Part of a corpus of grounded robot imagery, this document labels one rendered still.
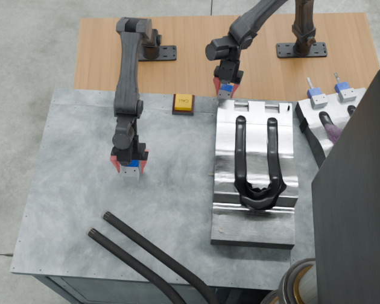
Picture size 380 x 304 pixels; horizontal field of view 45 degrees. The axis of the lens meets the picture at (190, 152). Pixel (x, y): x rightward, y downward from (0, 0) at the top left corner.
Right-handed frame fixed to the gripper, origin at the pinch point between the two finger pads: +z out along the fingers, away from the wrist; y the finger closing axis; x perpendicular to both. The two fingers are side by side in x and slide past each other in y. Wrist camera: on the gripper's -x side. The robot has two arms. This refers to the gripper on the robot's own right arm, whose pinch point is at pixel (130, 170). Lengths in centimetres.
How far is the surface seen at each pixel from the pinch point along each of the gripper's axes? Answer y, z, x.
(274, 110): 49, -14, 21
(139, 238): 5.4, 10.3, -21.6
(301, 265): 39, -37, -75
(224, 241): 31.9, 11.8, -19.8
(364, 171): 34, -71, -99
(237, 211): 35.9, 5.6, -12.3
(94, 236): -9.4, 12.6, -19.0
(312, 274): 38, -43, -83
